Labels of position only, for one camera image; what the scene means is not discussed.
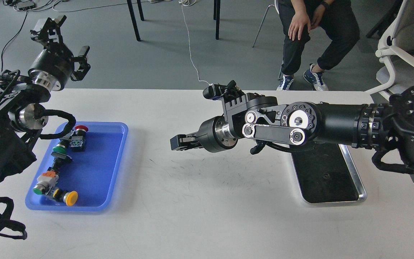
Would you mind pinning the green button orange block switch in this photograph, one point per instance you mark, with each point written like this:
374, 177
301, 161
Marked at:
46, 183

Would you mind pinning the green push button switch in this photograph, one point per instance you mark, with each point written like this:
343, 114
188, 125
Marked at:
60, 158

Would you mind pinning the blue plastic tray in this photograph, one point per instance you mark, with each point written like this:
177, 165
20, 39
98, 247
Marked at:
92, 173

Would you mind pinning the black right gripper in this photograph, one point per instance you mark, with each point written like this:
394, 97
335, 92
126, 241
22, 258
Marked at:
213, 135

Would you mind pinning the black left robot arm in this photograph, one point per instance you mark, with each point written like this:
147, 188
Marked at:
23, 118

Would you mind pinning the metal chair leg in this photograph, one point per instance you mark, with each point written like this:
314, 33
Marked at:
262, 21

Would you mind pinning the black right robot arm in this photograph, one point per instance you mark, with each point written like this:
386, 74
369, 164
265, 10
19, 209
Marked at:
386, 128

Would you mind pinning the silver metal tray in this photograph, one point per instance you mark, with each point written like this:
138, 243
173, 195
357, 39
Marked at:
327, 175

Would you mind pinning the red push button switch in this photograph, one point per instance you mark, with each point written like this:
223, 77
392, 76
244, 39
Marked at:
76, 139

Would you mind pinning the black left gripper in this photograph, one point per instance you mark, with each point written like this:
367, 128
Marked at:
52, 67

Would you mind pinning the white office chair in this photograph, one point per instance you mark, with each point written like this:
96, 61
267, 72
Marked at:
396, 52

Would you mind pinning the yellow mushroom push button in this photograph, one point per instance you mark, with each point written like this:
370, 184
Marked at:
64, 196

